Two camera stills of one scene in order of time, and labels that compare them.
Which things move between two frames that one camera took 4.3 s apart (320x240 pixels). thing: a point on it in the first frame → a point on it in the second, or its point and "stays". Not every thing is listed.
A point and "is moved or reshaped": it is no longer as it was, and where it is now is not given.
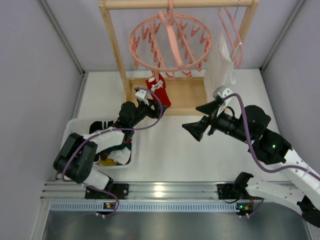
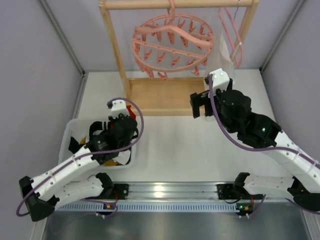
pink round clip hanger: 170,43 stays
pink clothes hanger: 231,45 stays
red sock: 158,88 is moved or reshaped
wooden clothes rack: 188,95 stays
